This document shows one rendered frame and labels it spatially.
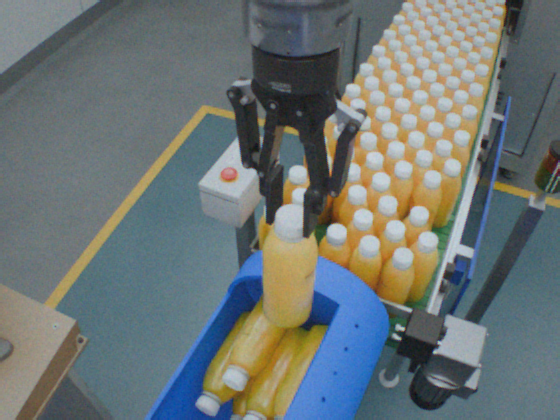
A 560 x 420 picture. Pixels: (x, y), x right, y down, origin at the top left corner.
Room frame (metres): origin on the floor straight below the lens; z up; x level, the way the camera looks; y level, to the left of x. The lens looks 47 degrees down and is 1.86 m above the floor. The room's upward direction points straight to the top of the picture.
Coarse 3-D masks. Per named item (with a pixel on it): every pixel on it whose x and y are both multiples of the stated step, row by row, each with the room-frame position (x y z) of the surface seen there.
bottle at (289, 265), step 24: (288, 240) 0.35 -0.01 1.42; (312, 240) 0.37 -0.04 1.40; (264, 264) 0.36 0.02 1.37; (288, 264) 0.34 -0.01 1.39; (312, 264) 0.35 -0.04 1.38; (264, 288) 0.36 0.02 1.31; (288, 288) 0.34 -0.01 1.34; (312, 288) 0.35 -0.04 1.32; (264, 312) 0.35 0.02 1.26; (288, 312) 0.33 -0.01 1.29
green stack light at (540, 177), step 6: (540, 168) 0.71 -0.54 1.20; (540, 174) 0.70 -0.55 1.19; (546, 174) 0.69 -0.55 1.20; (534, 180) 0.71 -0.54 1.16; (540, 180) 0.69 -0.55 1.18; (546, 180) 0.68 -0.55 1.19; (552, 180) 0.68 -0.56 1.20; (558, 180) 0.67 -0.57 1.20; (540, 186) 0.69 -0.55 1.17; (546, 186) 0.68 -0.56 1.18; (552, 186) 0.67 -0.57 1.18; (558, 186) 0.67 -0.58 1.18; (546, 192) 0.68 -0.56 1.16; (552, 192) 0.67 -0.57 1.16
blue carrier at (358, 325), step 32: (256, 256) 0.50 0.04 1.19; (256, 288) 0.51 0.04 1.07; (320, 288) 0.41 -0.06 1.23; (352, 288) 0.42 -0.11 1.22; (224, 320) 0.45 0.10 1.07; (320, 320) 0.45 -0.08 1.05; (352, 320) 0.37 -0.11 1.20; (384, 320) 0.40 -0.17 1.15; (192, 352) 0.36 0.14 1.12; (320, 352) 0.31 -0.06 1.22; (352, 352) 0.32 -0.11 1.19; (192, 384) 0.33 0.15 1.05; (320, 384) 0.27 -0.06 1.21; (352, 384) 0.28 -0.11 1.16; (160, 416) 0.26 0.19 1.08; (192, 416) 0.28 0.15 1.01; (224, 416) 0.30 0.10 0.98; (288, 416) 0.22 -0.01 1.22; (320, 416) 0.23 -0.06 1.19; (352, 416) 0.25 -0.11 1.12
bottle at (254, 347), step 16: (256, 304) 0.45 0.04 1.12; (256, 320) 0.41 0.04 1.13; (240, 336) 0.38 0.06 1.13; (256, 336) 0.38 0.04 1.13; (272, 336) 0.39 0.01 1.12; (240, 352) 0.35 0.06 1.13; (256, 352) 0.35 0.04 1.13; (272, 352) 0.36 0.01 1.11; (240, 368) 0.33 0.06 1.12; (256, 368) 0.33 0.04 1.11
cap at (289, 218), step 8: (280, 208) 0.39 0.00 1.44; (288, 208) 0.39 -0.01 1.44; (296, 208) 0.39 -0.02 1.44; (280, 216) 0.37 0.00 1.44; (288, 216) 0.37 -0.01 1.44; (296, 216) 0.37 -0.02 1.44; (280, 224) 0.36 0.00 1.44; (288, 224) 0.36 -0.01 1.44; (296, 224) 0.36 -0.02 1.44; (280, 232) 0.36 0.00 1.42; (288, 232) 0.36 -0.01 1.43; (296, 232) 0.36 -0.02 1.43
